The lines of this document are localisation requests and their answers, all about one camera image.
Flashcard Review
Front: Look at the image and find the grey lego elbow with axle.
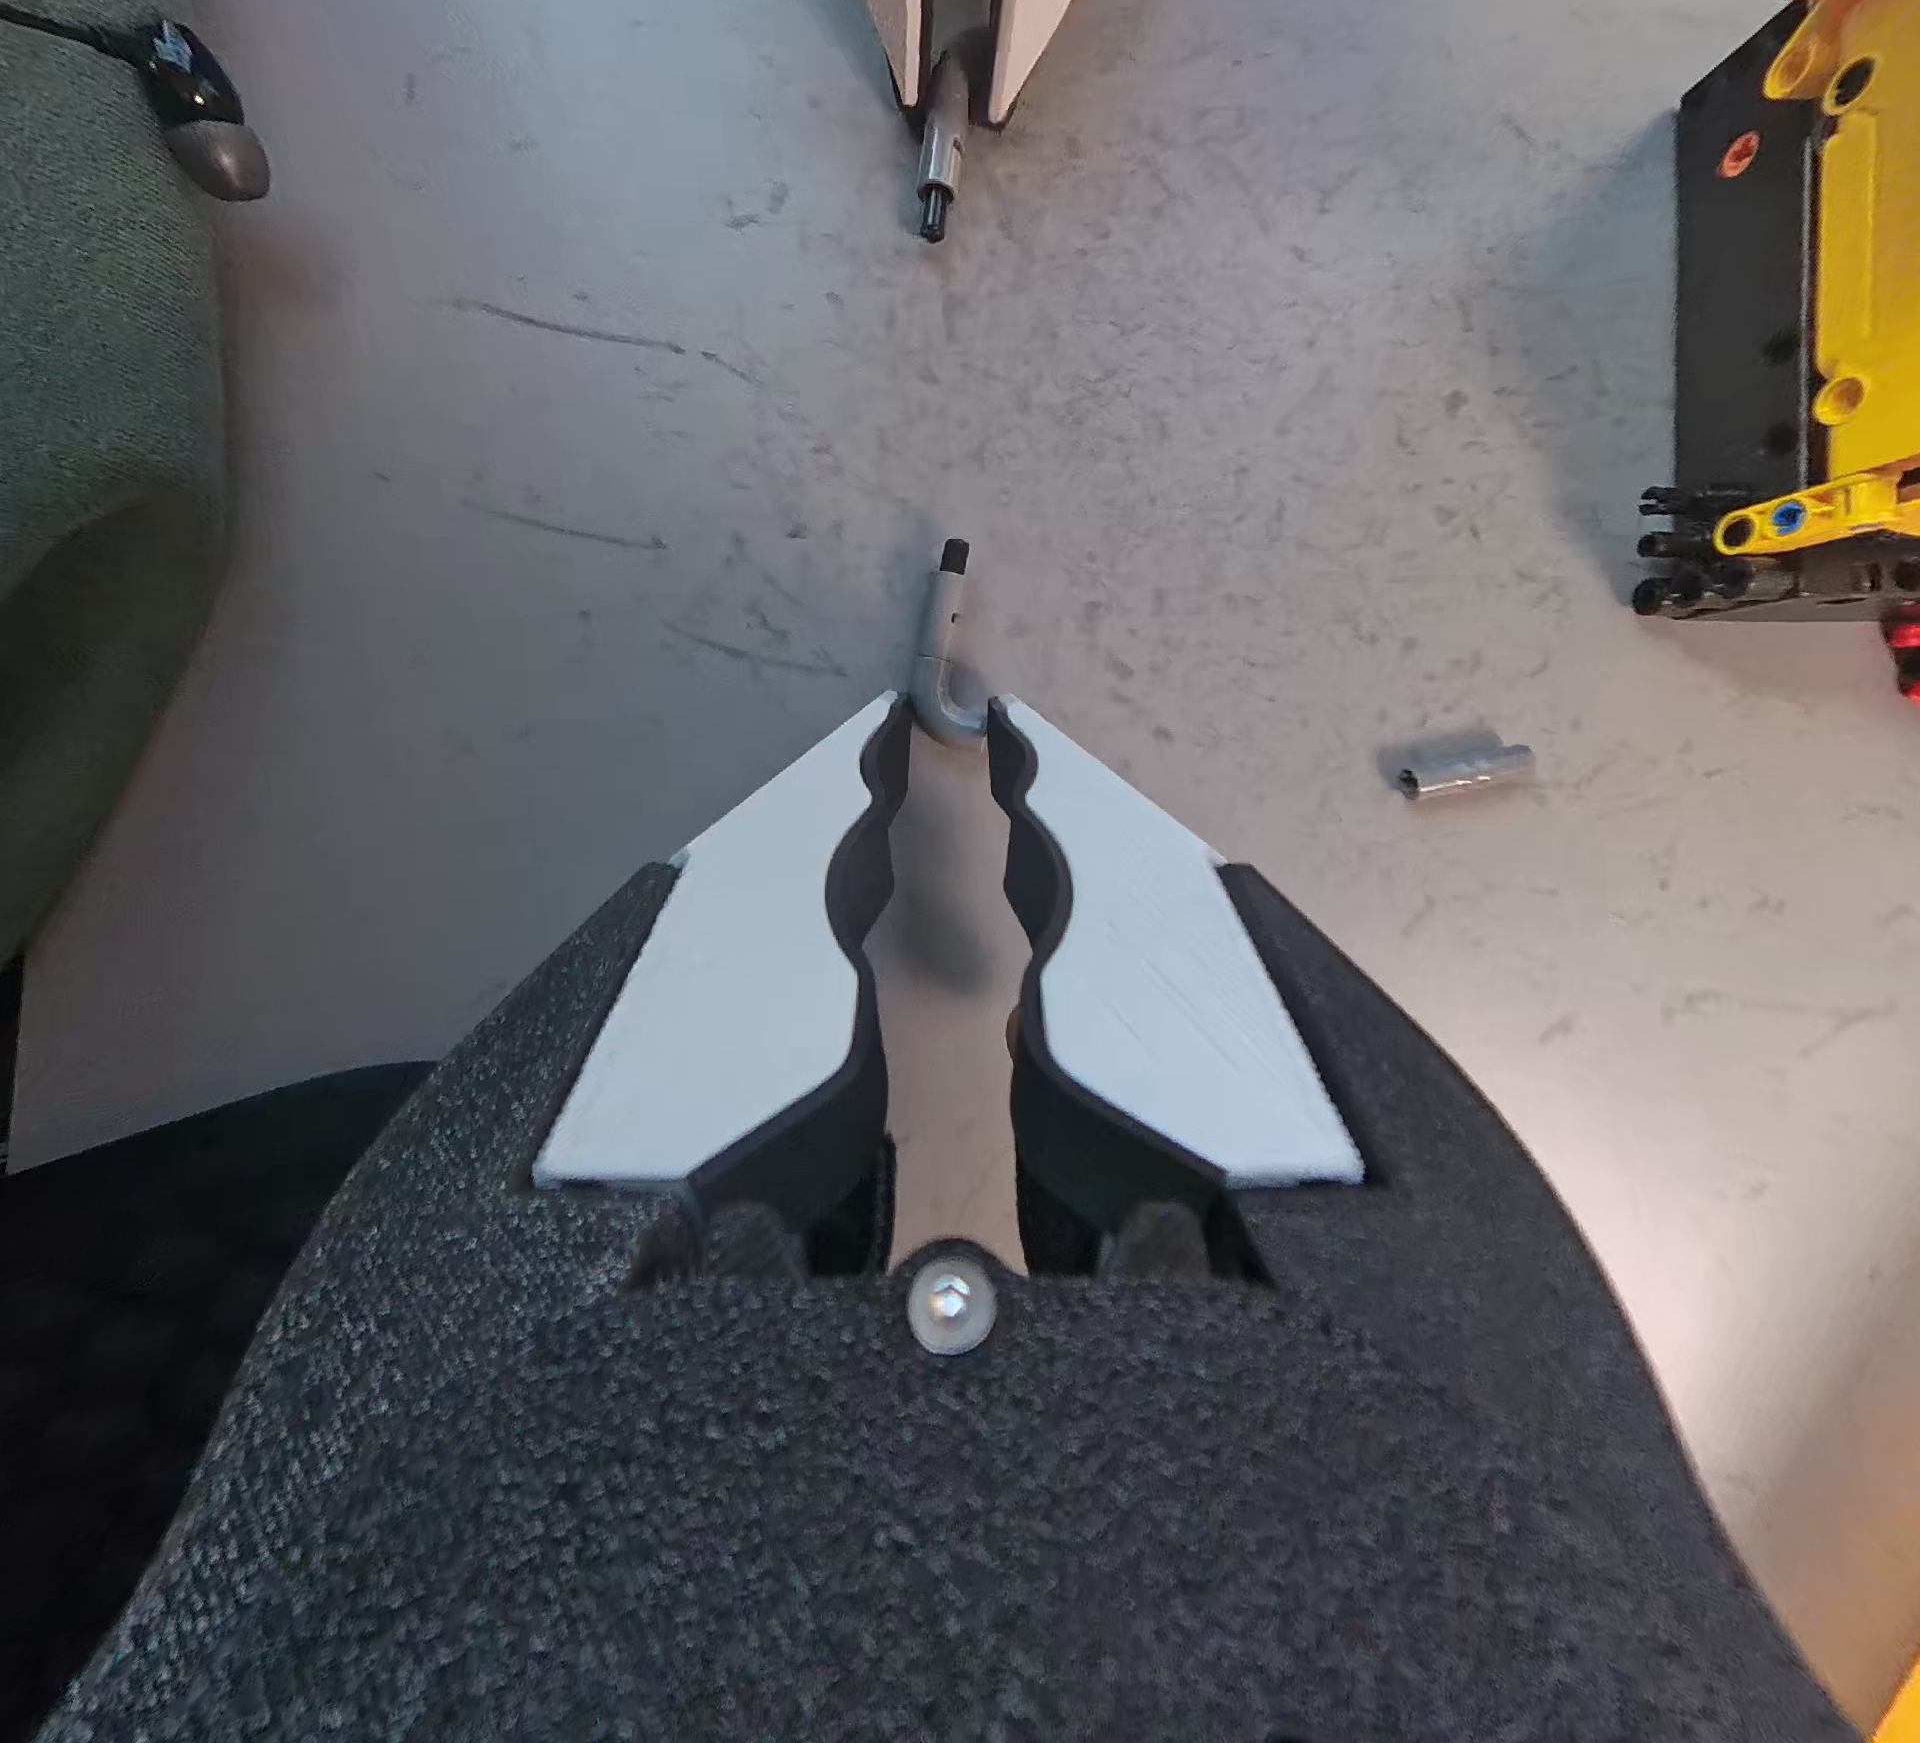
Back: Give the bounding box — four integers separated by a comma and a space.
904, 538, 996, 744
912, 34, 979, 248

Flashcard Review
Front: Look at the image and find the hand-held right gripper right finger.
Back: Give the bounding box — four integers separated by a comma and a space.
984, 694, 1370, 1277

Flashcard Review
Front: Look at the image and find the yellow lego vehicle model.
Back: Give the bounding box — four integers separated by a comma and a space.
1632, 0, 1920, 702

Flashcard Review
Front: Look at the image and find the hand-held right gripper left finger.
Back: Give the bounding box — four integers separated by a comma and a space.
529, 690, 917, 1277

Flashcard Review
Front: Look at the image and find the grey lego connector sleeve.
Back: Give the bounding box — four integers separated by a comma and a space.
1376, 742, 1536, 810

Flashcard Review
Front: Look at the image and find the person's green hoodie torso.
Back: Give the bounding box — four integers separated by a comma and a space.
0, 0, 237, 968

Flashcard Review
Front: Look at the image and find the black hoodie drawstring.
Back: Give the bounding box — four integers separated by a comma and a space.
0, 0, 276, 204

